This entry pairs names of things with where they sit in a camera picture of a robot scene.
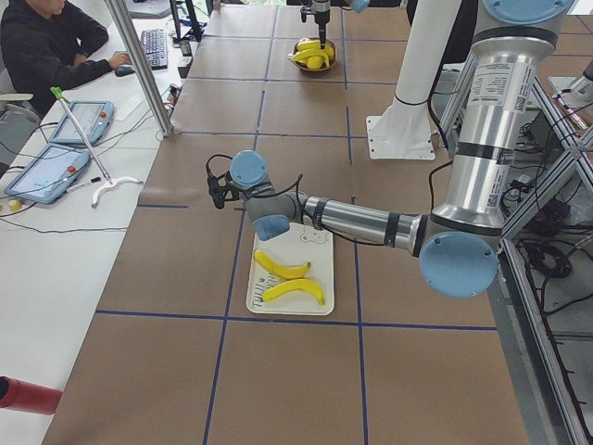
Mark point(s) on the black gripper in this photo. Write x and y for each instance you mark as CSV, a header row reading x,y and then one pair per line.
x,y
320,9

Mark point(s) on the yellow banana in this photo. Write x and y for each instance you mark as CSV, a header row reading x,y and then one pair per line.
x,y
299,58
306,43
297,285
279,270

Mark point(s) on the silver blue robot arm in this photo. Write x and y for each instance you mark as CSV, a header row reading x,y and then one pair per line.
x,y
455,243
356,5

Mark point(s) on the person's hand on desk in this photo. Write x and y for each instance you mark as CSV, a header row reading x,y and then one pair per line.
x,y
119,59

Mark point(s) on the yellow pear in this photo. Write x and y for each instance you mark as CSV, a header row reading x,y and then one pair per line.
x,y
314,62

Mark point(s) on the black keyboard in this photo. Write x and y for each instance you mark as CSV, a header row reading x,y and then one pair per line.
x,y
154,44

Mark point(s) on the black computer mouse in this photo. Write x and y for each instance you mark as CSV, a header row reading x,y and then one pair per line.
x,y
124,70

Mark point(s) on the white bear tray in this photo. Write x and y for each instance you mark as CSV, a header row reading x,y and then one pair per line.
x,y
298,245

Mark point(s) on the upper teach pendant tablet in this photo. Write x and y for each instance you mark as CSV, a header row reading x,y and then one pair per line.
x,y
94,118

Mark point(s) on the teach pendant tablet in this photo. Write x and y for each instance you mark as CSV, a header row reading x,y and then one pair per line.
x,y
46,178
94,118

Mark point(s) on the white stand with rod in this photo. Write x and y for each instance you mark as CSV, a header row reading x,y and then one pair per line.
x,y
109,183

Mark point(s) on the person in black hoodie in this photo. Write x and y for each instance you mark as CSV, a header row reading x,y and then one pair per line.
x,y
40,53

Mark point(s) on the lower teach pendant tablet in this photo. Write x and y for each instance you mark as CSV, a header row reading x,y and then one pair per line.
x,y
46,178

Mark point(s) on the small yellow object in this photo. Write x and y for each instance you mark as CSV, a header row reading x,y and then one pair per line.
x,y
14,205

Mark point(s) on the red cylinder bottle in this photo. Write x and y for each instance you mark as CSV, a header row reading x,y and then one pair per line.
x,y
22,396

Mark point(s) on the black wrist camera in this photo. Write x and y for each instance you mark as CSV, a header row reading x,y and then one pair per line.
x,y
221,187

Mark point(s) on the aluminium frame column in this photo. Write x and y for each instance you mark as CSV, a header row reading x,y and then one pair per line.
x,y
123,22

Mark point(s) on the aluminium frame rack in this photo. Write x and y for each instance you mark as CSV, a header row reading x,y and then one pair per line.
x,y
544,295

